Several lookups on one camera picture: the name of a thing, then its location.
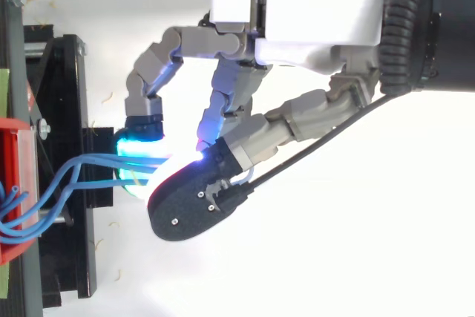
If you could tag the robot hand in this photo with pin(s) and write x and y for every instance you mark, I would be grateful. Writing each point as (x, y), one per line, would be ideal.
(319, 9)

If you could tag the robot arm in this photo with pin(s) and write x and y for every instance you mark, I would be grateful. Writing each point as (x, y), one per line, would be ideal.
(451, 35)

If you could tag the black stand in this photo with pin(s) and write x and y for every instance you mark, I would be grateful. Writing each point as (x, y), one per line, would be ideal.
(59, 168)

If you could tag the red bin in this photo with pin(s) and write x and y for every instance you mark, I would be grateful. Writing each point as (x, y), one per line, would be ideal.
(16, 187)

